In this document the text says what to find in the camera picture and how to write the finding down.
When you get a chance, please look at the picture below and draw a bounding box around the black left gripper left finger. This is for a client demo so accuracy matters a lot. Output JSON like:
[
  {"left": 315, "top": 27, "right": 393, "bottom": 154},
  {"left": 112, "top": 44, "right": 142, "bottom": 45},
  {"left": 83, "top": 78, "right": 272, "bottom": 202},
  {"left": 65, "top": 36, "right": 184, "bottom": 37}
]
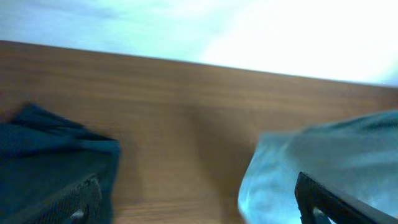
[{"left": 18, "top": 174, "right": 102, "bottom": 224}]

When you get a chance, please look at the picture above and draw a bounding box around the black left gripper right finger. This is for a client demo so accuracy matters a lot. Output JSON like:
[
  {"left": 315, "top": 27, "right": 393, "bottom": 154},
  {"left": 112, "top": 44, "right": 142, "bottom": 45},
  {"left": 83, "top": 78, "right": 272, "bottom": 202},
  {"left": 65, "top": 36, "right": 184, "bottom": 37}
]
[{"left": 294, "top": 172, "right": 397, "bottom": 224}]

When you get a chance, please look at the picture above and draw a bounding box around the light blue t-shirt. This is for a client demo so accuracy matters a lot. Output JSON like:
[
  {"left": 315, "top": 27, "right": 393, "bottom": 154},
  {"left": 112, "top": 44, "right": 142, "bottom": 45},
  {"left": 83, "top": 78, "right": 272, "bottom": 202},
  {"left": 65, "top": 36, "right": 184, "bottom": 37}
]
[{"left": 238, "top": 111, "right": 397, "bottom": 223}]

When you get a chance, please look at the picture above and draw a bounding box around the dark navy folded garment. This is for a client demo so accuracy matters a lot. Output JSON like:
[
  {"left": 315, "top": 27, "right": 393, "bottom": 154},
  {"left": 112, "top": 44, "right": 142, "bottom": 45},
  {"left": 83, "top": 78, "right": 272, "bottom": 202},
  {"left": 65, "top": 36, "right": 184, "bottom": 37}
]
[{"left": 1, "top": 104, "right": 121, "bottom": 223}]

